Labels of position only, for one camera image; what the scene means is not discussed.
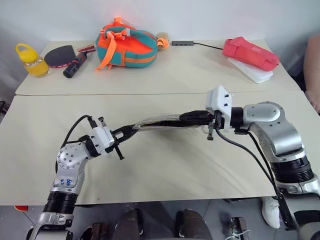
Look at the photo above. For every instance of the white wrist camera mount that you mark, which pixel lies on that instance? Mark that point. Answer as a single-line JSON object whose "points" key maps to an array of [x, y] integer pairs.
{"points": [[102, 138], [220, 105]]}

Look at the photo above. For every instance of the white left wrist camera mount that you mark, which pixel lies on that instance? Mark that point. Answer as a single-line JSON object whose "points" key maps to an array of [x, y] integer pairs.
{"points": [[102, 138]]}

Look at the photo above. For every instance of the red zip pouch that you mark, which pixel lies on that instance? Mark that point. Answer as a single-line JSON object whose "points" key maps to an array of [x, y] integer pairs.
{"points": [[250, 53]]}

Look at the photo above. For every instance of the white flat board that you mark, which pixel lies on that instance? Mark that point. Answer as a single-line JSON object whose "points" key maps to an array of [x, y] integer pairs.
{"points": [[255, 73]]}

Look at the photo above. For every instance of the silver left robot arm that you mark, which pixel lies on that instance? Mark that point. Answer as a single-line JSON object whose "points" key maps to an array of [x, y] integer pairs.
{"points": [[68, 162]]}

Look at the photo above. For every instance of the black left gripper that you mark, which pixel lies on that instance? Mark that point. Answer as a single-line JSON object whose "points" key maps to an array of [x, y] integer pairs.
{"points": [[119, 151]]}

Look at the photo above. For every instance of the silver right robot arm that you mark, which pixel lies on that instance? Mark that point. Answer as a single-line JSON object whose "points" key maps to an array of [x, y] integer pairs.
{"points": [[277, 130]]}

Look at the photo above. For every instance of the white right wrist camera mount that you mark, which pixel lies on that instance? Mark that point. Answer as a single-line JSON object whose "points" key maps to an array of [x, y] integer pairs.
{"points": [[220, 105]]}

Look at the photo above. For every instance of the dark rounded shape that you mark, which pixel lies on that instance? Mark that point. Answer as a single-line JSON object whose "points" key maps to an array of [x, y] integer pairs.
{"points": [[193, 225]]}

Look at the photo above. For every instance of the black and red cylindrical tool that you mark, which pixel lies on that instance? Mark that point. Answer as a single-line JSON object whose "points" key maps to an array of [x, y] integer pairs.
{"points": [[75, 65]]}

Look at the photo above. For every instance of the white shoe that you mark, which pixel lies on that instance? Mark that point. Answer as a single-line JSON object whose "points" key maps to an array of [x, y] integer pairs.
{"points": [[271, 212]]}

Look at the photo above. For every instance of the small red object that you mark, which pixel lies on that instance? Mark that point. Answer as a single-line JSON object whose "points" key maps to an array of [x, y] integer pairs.
{"points": [[21, 208]]}

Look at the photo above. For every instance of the black table tennis paddle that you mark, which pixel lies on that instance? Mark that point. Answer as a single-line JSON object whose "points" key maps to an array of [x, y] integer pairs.
{"points": [[60, 56]]}

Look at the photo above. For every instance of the grey USB hub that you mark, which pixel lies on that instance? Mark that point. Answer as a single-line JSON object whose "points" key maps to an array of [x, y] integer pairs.
{"points": [[182, 43]]}

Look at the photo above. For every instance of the orange and teal bag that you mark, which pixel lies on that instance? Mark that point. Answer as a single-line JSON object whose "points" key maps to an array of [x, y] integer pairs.
{"points": [[130, 47]]}

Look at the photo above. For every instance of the yellow lidded plastic jar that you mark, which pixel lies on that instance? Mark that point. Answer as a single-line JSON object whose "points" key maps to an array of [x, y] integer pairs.
{"points": [[32, 61]]}

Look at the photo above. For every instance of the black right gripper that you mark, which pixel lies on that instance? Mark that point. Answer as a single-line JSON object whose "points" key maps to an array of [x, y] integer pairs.
{"points": [[215, 122]]}

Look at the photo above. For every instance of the red striped flat packet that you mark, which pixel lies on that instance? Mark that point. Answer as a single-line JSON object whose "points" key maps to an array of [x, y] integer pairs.
{"points": [[86, 48]]}

